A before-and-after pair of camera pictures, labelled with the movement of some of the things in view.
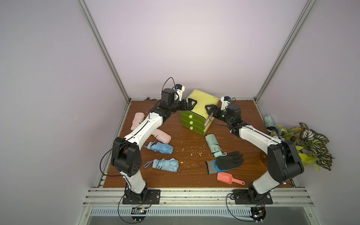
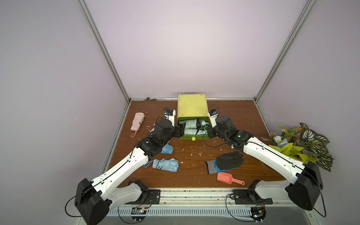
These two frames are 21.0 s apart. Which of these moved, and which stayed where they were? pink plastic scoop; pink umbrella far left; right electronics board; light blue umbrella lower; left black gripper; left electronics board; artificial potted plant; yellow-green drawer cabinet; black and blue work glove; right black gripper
Moved: yellow-green drawer cabinet; left black gripper; right black gripper
Stayed: pink umbrella far left; black and blue work glove; right electronics board; pink plastic scoop; left electronics board; artificial potted plant; light blue umbrella lower
